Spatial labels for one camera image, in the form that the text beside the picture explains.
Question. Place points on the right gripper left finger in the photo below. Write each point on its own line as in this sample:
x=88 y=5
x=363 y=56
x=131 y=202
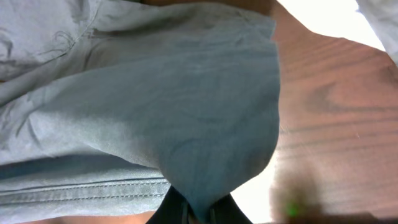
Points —
x=172 y=210

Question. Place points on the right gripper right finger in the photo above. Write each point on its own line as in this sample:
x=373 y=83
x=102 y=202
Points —
x=226 y=211

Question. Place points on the grey shorts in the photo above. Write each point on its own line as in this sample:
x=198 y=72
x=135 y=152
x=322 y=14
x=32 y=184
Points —
x=107 y=106

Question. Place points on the white garment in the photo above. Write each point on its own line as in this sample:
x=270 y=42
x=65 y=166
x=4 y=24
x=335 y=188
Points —
x=382 y=17

